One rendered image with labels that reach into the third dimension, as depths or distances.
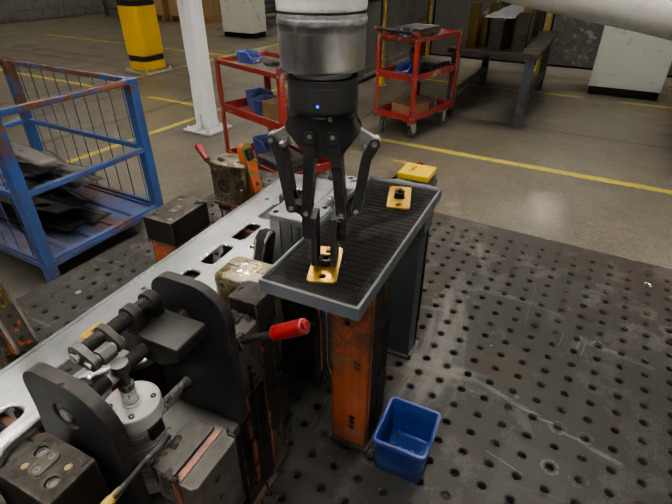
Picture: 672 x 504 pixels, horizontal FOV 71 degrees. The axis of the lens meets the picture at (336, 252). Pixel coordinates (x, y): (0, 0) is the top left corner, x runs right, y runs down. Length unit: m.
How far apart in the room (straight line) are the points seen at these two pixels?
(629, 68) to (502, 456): 6.37
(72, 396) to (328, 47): 0.39
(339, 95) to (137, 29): 7.49
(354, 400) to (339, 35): 0.62
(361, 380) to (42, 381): 0.50
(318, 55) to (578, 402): 0.93
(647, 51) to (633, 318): 5.78
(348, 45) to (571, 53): 7.48
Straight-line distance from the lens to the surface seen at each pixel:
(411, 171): 0.92
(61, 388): 0.49
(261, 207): 1.14
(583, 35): 7.89
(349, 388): 0.86
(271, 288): 0.59
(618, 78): 7.11
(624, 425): 1.17
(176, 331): 0.55
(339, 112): 0.50
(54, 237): 3.09
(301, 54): 0.49
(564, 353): 1.28
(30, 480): 0.53
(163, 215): 1.09
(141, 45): 7.98
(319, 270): 0.61
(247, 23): 11.16
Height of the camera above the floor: 1.51
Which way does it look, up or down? 32 degrees down
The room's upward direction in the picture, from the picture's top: straight up
